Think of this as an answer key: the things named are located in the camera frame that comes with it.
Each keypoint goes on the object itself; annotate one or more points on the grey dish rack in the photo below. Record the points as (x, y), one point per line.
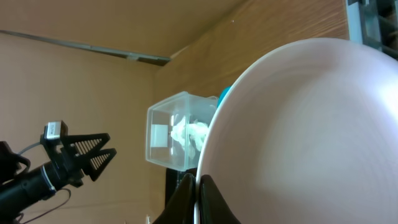
(373, 23)

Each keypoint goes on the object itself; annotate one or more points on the teal plastic tray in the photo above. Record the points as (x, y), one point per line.
(222, 95)

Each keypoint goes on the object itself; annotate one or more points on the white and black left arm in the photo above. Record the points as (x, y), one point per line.
(71, 158)

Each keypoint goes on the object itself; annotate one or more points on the black tray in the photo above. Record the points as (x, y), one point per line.
(172, 180)

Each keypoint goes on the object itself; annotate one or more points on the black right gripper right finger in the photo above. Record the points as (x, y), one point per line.
(212, 206)

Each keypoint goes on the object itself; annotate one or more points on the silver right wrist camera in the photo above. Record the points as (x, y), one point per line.
(55, 130)

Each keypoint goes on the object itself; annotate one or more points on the clear plastic bin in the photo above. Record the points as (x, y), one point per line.
(161, 149)

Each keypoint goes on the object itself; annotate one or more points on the white tissue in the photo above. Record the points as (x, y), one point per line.
(190, 136)

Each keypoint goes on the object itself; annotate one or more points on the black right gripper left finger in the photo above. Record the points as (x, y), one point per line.
(180, 207)

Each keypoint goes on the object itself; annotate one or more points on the large white plate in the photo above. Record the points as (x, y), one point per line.
(308, 134)

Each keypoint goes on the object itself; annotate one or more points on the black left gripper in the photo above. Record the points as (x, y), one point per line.
(92, 162)

